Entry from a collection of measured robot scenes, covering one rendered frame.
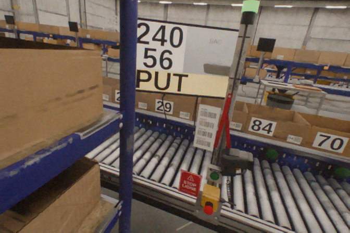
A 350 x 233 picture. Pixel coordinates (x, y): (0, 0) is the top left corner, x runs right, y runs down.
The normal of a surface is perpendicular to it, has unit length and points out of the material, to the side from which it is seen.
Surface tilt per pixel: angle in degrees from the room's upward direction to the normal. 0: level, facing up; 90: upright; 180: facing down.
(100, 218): 0
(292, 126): 90
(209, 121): 90
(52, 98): 91
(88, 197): 91
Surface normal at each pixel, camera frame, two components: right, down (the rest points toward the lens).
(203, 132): -0.30, 0.26
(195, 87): 0.04, 0.24
